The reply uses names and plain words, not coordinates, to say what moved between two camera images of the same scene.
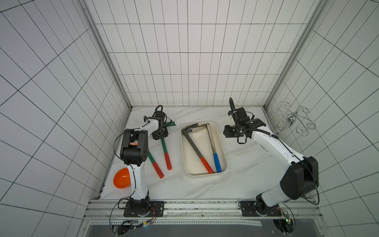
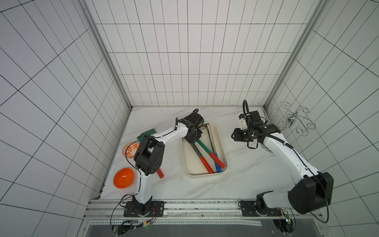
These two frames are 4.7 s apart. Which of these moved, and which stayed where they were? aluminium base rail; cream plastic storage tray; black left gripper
Moved: black left gripper
Stayed: cream plastic storage tray; aluminium base rail
